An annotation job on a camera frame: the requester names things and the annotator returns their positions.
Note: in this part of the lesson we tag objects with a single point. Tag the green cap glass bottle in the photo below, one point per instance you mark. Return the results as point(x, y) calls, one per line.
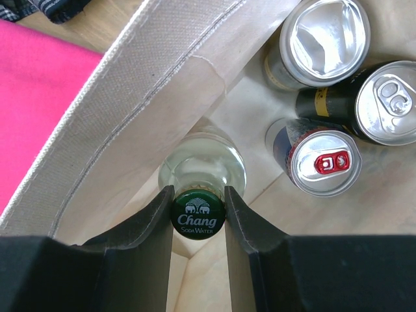
point(199, 168)

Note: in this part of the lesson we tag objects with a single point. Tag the silver can far right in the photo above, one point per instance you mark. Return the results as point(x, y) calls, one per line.
point(377, 104)

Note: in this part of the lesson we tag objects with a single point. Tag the magenta folded cloth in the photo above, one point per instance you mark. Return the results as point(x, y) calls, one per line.
point(40, 77)

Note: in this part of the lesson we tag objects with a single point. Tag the beige canvas bag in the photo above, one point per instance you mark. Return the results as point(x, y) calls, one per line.
point(174, 62)

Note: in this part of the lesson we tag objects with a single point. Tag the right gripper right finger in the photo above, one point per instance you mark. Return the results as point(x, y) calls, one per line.
point(248, 237)

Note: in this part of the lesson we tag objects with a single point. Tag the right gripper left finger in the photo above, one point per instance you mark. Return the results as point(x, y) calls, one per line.
point(136, 259)

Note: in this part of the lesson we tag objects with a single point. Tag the red top can middle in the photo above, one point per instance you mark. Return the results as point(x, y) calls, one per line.
point(321, 159)

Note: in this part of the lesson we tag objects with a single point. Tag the plaid navy shirt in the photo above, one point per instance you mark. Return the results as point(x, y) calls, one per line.
point(56, 11)

